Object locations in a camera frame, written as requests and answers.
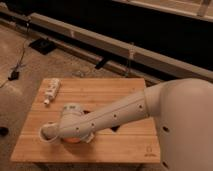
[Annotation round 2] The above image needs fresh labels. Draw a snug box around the orange ceramic bowl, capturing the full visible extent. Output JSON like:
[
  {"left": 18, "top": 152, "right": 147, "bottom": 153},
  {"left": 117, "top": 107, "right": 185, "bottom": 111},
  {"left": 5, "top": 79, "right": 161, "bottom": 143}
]
[{"left": 63, "top": 137, "right": 81, "bottom": 144}]

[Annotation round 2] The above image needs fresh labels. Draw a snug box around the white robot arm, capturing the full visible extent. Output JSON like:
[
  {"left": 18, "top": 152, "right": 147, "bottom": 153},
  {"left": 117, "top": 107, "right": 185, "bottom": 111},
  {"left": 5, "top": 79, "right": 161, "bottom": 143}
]
[{"left": 39, "top": 78, "right": 213, "bottom": 171}]

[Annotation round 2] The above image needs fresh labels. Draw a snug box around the black smartphone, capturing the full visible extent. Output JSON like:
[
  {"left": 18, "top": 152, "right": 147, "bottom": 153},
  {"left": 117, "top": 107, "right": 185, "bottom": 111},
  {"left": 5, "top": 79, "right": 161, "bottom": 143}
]
[{"left": 110, "top": 126, "right": 120, "bottom": 132}]

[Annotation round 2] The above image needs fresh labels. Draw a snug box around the wooden table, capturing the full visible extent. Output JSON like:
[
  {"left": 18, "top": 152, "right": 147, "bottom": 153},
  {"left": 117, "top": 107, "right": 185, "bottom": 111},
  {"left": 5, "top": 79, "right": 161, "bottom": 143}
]
[{"left": 10, "top": 78, "right": 161, "bottom": 171}]

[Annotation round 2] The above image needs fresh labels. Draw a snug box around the white cup with cloth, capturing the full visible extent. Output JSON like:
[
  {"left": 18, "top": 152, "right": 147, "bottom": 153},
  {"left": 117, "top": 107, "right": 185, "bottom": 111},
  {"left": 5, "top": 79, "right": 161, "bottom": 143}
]
[{"left": 39, "top": 122, "right": 59, "bottom": 144}]

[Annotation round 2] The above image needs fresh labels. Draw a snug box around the black power adapter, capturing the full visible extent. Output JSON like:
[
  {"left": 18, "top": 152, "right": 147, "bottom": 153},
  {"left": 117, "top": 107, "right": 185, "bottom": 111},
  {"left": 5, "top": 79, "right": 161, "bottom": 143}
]
[{"left": 8, "top": 70, "right": 19, "bottom": 81}]

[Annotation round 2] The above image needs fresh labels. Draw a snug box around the dark object at left edge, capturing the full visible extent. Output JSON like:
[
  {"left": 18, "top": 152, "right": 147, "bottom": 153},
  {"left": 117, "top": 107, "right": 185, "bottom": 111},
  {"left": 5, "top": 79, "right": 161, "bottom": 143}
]
[{"left": 0, "top": 127, "right": 9, "bottom": 137}]

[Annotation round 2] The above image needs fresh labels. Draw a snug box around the black floor bracket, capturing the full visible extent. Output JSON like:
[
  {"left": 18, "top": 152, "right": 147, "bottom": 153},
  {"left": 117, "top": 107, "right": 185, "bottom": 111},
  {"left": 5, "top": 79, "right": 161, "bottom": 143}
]
[{"left": 95, "top": 58, "right": 109, "bottom": 70}]

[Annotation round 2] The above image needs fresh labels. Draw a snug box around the long beige rail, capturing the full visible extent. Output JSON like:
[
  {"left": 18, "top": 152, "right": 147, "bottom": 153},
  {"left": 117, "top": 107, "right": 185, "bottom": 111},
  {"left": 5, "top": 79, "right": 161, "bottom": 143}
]
[{"left": 30, "top": 13, "right": 213, "bottom": 82}]

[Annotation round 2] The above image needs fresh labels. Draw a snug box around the black cable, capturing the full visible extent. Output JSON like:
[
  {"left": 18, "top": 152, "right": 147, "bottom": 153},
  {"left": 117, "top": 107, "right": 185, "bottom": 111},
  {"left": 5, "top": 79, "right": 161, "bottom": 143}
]
[{"left": 14, "top": 18, "right": 32, "bottom": 72}]

